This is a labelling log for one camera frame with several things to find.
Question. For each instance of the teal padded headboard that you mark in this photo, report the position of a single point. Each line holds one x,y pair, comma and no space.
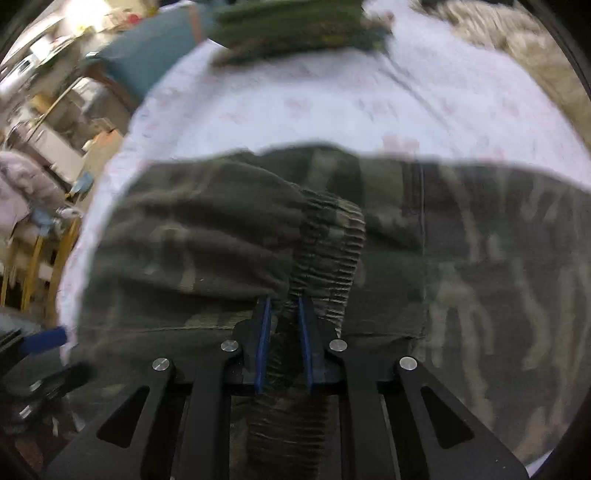
152,50

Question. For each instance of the yellow wooden frame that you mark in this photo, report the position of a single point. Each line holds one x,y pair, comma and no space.
32,267

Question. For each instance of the folded camouflage pants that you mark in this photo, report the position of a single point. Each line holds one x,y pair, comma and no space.
351,44

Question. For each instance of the camouflage pants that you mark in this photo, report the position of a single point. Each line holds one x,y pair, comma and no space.
351,44
461,230

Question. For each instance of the pink quilted garment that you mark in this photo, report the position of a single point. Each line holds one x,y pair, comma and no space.
23,189

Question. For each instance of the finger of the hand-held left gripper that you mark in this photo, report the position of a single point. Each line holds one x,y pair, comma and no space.
64,376
46,339

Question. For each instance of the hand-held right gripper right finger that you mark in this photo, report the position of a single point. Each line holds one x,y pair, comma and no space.
304,344

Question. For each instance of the cream duvet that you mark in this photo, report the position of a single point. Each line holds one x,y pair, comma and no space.
508,32

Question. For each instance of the folded green pants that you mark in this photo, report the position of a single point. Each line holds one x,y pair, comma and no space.
286,18

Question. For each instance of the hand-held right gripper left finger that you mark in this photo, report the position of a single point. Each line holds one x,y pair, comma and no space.
263,344

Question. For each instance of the white floral bed sheet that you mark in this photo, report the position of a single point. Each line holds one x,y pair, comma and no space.
323,106

